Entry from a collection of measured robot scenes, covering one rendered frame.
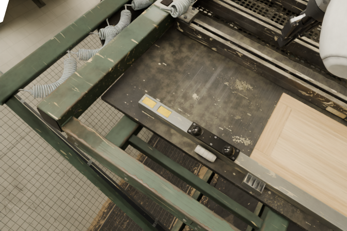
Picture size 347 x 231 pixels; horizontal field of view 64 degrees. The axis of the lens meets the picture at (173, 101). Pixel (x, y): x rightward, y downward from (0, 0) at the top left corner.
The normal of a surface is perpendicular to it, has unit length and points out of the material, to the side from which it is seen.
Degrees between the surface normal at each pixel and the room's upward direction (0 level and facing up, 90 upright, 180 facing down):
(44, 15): 90
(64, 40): 90
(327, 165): 59
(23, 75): 90
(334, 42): 38
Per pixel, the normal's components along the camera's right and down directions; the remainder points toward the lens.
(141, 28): 0.11, -0.53
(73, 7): 0.60, -0.31
